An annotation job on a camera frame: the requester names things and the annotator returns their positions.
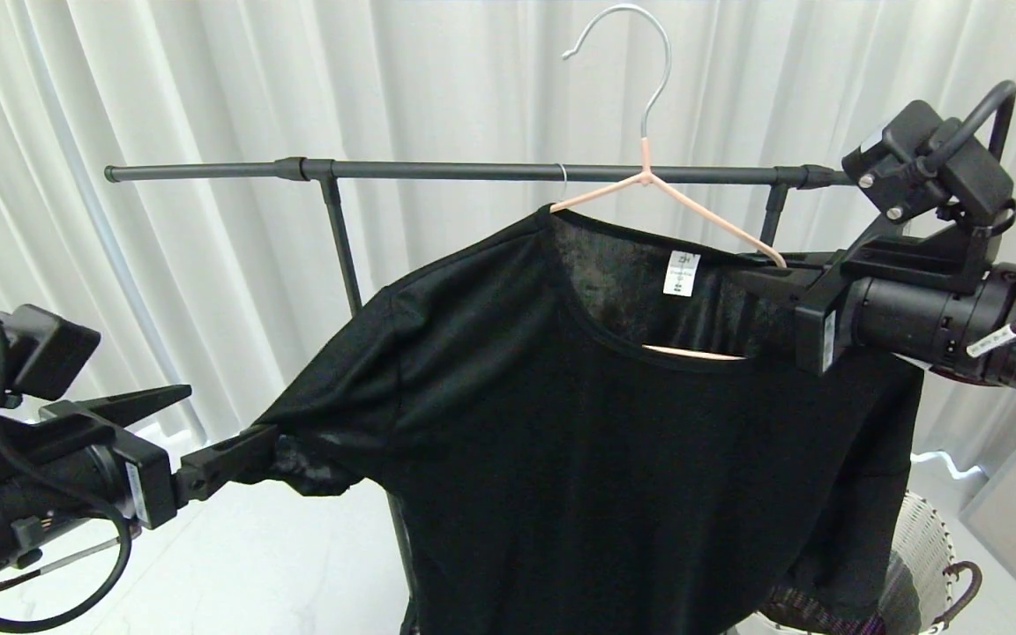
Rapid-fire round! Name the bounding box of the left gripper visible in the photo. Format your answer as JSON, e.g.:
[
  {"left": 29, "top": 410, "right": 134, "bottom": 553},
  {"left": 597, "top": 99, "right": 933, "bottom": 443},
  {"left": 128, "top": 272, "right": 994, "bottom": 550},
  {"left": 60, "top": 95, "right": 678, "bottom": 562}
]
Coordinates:
[{"left": 0, "top": 385, "right": 281, "bottom": 583}]

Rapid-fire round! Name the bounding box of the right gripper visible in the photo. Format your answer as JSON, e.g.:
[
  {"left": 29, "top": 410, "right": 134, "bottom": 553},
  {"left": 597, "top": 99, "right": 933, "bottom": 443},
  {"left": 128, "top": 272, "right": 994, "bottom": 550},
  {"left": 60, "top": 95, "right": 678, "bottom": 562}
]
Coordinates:
[{"left": 795, "top": 265, "right": 1016, "bottom": 380}]

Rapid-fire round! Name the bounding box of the black garment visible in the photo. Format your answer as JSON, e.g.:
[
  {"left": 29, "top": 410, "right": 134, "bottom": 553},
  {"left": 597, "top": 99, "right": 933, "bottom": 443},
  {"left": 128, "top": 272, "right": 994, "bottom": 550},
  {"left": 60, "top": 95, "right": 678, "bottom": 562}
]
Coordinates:
[{"left": 239, "top": 207, "right": 925, "bottom": 635}]

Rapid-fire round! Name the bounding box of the white laundry basket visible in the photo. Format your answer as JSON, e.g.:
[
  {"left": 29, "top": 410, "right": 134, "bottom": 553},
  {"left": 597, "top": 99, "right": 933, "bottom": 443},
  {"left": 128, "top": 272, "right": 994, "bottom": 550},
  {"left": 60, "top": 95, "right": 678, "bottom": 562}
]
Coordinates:
[{"left": 759, "top": 489, "right": 983, "bottom": 635}]

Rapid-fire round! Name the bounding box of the white curtain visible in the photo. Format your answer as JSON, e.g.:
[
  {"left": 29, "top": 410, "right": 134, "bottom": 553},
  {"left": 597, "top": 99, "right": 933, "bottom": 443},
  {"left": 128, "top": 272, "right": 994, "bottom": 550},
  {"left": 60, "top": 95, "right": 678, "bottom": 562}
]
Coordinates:
[{"left": 0, "top": 0, "right": 1016, "bottom": 495}]

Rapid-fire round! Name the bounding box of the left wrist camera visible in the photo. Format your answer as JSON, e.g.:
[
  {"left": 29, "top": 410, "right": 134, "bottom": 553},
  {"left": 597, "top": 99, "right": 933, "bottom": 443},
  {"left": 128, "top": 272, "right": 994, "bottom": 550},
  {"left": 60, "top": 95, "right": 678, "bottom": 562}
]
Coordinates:
[{"left": 0, "top": 304, "right": 101, "bottom": 477}]

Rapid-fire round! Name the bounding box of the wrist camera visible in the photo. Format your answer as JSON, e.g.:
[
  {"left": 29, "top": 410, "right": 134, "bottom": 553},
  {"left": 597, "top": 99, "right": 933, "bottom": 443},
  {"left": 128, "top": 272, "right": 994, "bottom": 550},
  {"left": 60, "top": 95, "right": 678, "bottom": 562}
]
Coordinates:
[
  {"left": 0, "top": 304, "right": 101, "bottom": 477},
  {"left": 830, "top": 100, "right": 1016, "bottom": 296}
]

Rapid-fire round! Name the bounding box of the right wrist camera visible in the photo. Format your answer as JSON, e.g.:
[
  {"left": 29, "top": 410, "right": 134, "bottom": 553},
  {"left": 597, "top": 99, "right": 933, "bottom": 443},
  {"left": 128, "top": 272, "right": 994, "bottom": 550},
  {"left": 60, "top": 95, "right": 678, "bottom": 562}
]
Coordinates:
[{"left": 830, "top": 100, "right": 1016, "bottom": 296}]

